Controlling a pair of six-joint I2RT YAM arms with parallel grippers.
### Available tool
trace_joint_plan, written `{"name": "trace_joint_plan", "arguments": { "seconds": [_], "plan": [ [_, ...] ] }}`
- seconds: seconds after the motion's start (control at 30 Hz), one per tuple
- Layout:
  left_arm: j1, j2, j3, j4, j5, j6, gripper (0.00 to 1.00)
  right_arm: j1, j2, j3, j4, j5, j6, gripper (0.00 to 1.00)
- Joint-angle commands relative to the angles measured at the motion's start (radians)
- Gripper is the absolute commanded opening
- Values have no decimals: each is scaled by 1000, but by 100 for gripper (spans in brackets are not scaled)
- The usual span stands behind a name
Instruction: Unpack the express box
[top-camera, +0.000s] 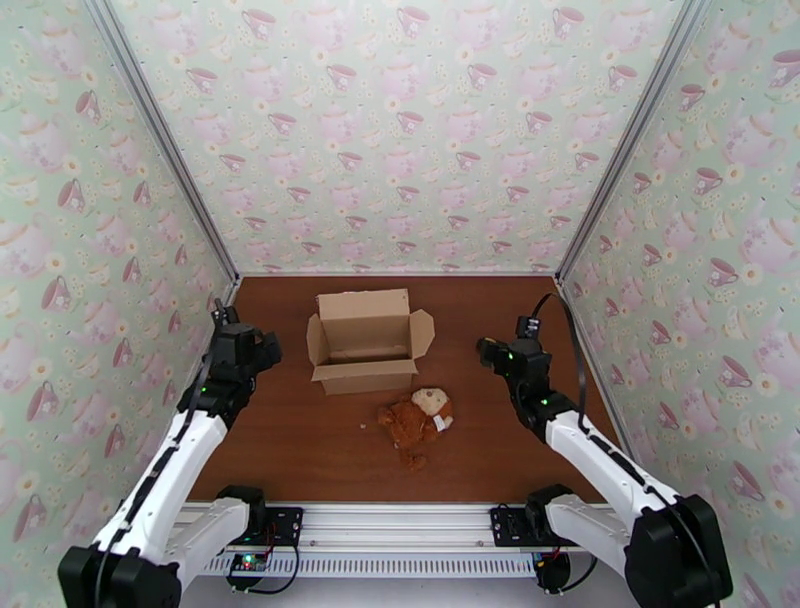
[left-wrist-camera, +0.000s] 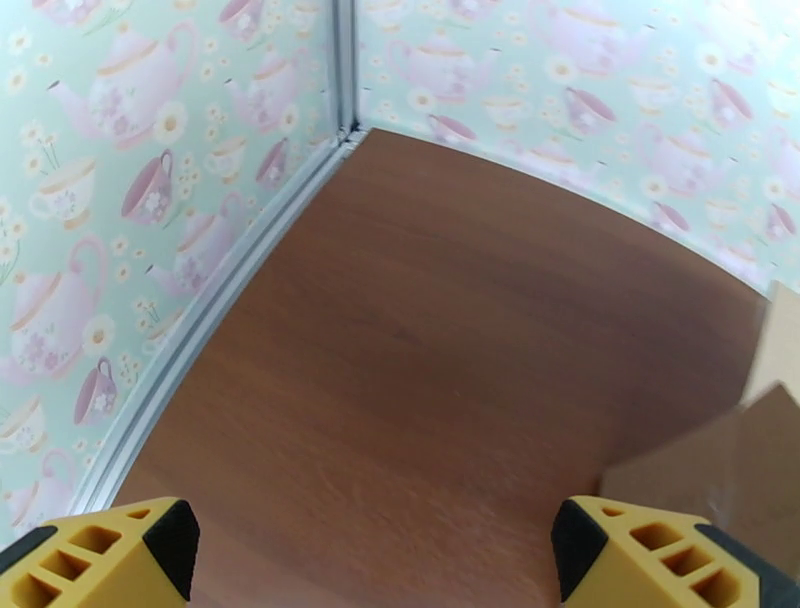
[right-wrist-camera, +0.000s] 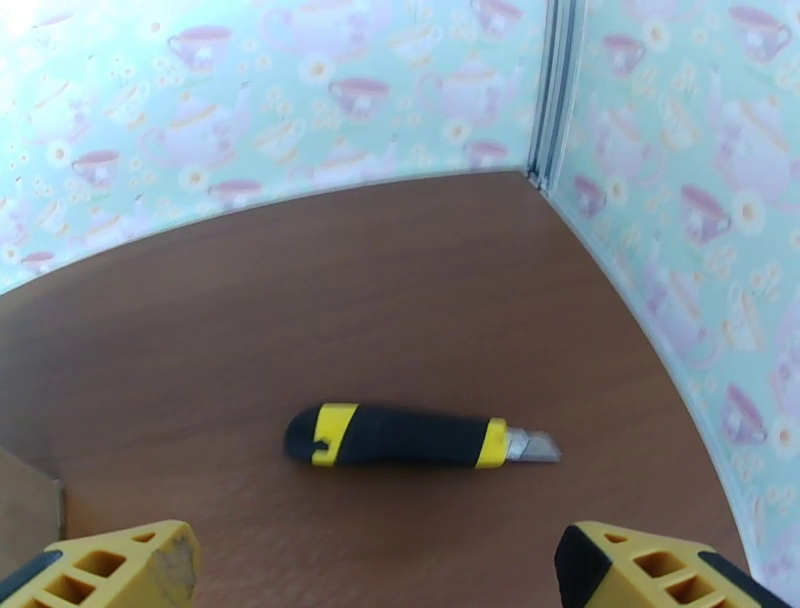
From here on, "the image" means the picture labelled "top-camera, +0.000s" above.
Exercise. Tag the brown cardboard box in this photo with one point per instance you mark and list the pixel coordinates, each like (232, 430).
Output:
(362, 350)

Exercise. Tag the brown plush toy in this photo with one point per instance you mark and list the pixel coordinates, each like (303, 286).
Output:
(412, 425)

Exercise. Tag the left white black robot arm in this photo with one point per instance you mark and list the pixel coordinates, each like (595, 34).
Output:
(169, 469)

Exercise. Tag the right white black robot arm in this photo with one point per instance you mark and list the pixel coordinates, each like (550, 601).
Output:
(600, 462)

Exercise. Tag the small green circuit board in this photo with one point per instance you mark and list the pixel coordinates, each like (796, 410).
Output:
(249, 564)

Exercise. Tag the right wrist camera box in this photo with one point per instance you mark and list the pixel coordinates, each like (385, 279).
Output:
(528, 328)

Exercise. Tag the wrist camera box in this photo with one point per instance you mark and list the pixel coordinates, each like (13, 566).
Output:
(226, 314)
(528, 328)

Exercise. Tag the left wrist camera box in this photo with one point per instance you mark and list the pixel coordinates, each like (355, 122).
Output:
(226, 314)

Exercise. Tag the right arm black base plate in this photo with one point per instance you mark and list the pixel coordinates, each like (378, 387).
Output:
(509, 525)

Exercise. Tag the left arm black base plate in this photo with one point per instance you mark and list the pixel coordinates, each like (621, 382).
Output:
(287, 522)

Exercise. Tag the wide aluminium base rail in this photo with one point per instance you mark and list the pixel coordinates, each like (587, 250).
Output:
(400, 525)

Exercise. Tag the black round bracket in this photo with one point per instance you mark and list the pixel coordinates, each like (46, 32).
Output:
(553, 572)

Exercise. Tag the aluminium frame post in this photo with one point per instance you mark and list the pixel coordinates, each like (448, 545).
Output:
(162, 137)
(631, 137)

